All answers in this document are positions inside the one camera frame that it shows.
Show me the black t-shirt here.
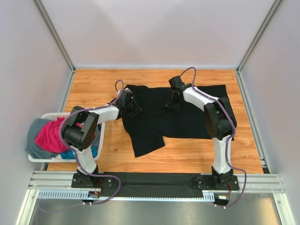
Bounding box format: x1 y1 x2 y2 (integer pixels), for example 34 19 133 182
120 84 235 158

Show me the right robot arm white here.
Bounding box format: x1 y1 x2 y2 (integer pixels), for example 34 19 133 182
166 76 240 191

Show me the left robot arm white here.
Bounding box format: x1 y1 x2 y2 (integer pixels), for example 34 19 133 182
59 89 142 188

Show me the white plastic laundry basket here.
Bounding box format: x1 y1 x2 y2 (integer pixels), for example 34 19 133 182
28 112 105 163

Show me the blue t-shirt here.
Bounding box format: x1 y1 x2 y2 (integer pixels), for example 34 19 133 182
60 146 98 159

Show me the black base mat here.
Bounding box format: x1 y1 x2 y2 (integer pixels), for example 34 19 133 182
98 171 240 198

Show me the pink t-shirt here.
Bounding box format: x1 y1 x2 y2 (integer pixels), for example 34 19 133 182
34 117 68 154

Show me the grey t-shirt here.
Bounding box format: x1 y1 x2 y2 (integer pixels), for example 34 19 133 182
25 118 58 159

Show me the slotted cable duct rail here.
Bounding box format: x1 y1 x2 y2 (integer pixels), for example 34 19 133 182
37 190 216 202

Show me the aluminium frame post right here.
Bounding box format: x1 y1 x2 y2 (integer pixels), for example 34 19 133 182
236 0 284 74

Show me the aluminium frame post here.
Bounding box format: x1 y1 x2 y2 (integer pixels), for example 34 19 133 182
33 0 75 72
236 0 284 74

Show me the aluminium frame post left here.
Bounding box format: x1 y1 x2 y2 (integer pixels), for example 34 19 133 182
33 0 75 72

